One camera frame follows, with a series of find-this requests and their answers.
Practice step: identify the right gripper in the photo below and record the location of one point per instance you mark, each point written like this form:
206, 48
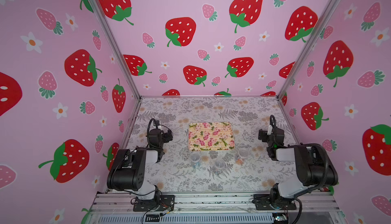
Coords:
262, 135

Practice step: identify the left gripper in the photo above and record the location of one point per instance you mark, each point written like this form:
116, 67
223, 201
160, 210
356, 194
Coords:
166, 135

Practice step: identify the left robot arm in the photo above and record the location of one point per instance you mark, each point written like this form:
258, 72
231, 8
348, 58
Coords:
128, 170

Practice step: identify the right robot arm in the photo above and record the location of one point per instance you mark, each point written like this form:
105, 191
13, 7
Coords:
313, 169

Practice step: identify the clear jar blue candies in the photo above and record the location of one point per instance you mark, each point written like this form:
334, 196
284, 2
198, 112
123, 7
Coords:
195, 159

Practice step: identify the clear jar middle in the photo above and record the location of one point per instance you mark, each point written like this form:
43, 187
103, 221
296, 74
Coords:
220, 164

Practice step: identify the floral rectangular tray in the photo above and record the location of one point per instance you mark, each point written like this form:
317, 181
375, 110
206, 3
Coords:
210, 136

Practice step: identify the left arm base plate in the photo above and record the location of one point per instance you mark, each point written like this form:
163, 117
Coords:
161, 203

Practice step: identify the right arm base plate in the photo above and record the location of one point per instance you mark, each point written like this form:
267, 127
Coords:
266, 202

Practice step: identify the aluminium front rail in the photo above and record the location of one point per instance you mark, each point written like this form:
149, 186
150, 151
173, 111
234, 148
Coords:
215, 208

